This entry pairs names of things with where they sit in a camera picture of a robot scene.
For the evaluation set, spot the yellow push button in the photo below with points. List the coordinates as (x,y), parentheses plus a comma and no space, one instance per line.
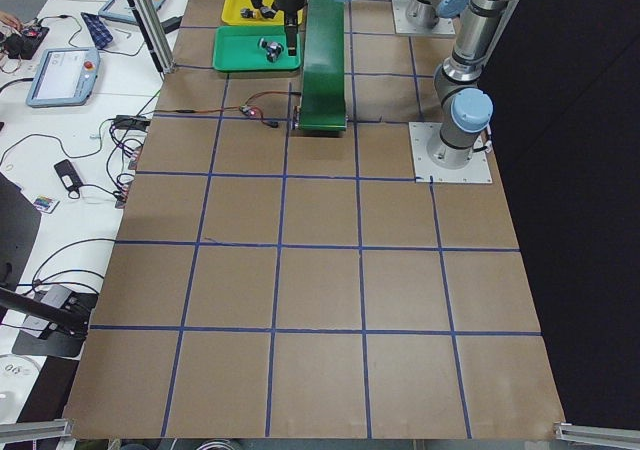
(247,13)
(267,12)

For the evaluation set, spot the green plastic tray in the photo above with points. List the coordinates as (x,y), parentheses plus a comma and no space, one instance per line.
(237,49)

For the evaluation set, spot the yellow plastic tray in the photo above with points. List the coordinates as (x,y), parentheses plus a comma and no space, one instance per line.
(232,15)

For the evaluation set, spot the green conveyor belt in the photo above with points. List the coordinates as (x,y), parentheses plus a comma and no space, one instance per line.
(322,106)

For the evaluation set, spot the small controller circuit board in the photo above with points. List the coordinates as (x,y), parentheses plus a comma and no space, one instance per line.
(251,111)

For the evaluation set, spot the teach pendant tablet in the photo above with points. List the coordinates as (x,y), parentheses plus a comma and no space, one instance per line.
(64,77)

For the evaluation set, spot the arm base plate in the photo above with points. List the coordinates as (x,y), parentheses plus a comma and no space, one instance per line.
(436,162)
(418,18)

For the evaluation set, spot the aluminium frame post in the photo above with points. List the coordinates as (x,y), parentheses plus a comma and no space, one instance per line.
(149,23)

